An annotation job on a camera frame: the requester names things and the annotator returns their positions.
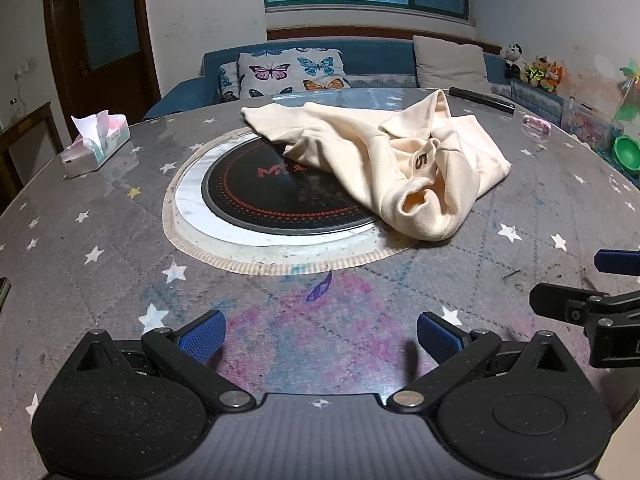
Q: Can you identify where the cream beige garment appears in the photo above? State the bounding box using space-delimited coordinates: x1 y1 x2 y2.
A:
241 90 512 242

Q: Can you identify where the green plastic bowl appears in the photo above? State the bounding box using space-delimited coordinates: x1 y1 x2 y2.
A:
613 134 640 176

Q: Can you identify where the clear plastic toy box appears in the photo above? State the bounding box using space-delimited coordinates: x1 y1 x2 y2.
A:
561 96 620 151

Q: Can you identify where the grey star patterned tablecloth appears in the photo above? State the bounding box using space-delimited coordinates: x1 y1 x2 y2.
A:
1 100 639 479

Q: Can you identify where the pink small cloth item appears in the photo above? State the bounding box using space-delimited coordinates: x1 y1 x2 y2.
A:
523 114 552 136

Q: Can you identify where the colourful pinwheel toy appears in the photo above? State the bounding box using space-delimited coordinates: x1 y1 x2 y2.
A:
614 60 640 122

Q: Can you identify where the black round induction cooktop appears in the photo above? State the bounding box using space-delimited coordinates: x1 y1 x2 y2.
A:
201 138 376 236

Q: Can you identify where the orange fox plush toy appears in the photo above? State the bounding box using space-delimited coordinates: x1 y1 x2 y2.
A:
540 62 564 94

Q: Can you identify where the black remote control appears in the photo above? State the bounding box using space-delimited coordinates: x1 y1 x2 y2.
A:
448 87 515 115

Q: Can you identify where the yellow bear plush toy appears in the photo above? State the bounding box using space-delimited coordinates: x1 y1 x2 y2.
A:
521 56 550 87

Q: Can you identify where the panda plush toy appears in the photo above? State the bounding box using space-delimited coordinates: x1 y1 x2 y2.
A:
502 42 526 79

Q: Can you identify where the pink white tissue pack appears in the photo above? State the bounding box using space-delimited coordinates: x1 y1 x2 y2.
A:
61 110 130 179

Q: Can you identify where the dark wooden side table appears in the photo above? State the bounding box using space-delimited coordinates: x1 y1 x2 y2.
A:
1 102 63 209

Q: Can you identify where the grey plain cushion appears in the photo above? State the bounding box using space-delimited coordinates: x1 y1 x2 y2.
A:
412 36 491 93

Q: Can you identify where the butterfly print pillow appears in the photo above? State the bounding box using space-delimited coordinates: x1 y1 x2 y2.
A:
218 48 350 102

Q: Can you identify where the blue sofa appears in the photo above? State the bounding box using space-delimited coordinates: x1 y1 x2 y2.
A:
143 37 569 122

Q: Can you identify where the dark wooden door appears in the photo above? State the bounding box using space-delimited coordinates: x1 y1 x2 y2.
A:
43 0 160 139

